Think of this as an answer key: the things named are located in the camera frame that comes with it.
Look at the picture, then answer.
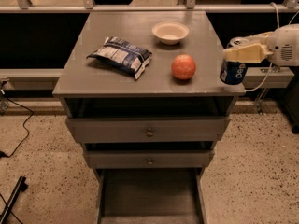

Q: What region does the grey drawer cabinet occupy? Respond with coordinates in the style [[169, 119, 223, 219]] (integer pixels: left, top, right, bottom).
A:
[[51, 10, 247, 224]]

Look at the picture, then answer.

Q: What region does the black floor bar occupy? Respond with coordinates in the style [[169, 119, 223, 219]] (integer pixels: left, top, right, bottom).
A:
[[0, 176, 28, 224]]

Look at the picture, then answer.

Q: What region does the blue pepsi can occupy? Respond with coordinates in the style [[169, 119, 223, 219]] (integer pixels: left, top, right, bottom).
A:
[[219, 36, 250, 86]]

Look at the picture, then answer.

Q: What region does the metal railing frame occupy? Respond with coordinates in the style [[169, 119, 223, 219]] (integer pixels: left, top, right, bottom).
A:
[[0, 0, 299, 13]]

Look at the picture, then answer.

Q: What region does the grey open bottom drawer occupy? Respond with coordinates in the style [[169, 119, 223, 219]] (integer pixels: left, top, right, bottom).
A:
[[94, 169, 207, 224]]

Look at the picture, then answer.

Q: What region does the white paper bowl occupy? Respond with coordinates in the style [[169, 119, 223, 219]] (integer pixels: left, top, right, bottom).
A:
[[152, 21, 189, 45]]

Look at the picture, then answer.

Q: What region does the grey top drawer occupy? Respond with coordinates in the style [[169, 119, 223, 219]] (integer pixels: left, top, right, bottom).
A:
[[66, 117, 230, 143]]

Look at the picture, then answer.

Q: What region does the blue chip bag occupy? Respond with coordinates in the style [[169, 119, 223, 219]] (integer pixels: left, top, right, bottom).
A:
[[88, 36, 152, 80]]

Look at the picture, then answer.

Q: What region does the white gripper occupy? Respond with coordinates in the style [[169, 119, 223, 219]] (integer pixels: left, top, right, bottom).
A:
[[223, 24, 299, 66]]

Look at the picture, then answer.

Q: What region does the grey middle drawer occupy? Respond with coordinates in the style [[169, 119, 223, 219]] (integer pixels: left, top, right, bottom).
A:
[[83, 151, 214, 169]]

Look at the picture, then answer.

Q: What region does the orange round fruit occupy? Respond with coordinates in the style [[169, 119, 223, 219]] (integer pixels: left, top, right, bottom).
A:
[[171, 54, 196, 80]]

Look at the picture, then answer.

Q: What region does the white hanging cable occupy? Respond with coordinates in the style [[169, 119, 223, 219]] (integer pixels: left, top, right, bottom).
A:
[[245, 2, 281, 93]]

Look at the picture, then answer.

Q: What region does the black floor cable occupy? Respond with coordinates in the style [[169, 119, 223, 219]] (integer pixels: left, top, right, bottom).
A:
[[0, 96, 35, 159]]

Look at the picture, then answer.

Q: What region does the metal stand leg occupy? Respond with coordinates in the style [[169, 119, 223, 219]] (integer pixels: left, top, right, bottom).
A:
[[254, 63, 280, 115]]

